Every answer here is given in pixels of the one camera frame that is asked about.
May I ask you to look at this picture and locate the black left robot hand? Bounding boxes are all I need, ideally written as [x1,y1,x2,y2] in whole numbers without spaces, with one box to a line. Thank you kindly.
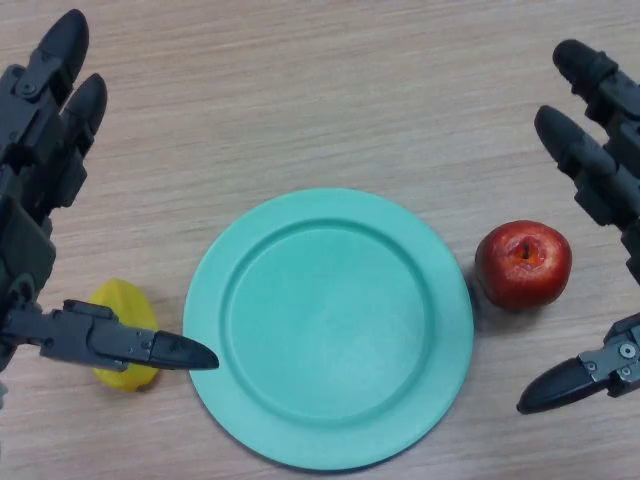
[0,9,221,416]

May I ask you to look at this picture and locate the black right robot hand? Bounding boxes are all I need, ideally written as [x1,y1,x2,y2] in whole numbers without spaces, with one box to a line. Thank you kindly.
[515,38,640,415]

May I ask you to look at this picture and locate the red apple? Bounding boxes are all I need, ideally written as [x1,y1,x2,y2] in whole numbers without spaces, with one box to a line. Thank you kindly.
[474,219,573,311]

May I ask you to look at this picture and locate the green round plate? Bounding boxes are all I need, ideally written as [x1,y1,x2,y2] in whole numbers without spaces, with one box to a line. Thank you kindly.
[183,187,476,457]

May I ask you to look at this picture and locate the yellow starfruit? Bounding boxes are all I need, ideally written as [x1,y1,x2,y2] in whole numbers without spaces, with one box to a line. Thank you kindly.
[88,278,162,394]

